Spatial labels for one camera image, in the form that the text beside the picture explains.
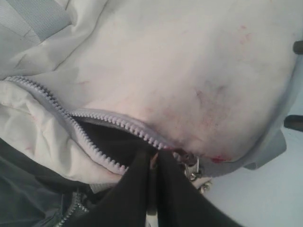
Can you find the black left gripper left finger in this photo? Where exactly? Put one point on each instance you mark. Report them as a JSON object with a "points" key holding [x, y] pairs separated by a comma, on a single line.
{"points": [[126, 204]]}

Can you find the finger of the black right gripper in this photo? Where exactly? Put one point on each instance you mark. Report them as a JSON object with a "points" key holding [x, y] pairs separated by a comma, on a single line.
{"points": [[294, 122], [298, 47]]}

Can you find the white fabric backpack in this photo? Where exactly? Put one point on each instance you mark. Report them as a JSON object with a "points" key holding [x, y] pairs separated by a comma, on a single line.
{"points": [[86, 84]]}

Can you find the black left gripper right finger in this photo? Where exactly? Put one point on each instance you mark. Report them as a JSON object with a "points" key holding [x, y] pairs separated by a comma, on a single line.
{"points": [[179, 202]]}

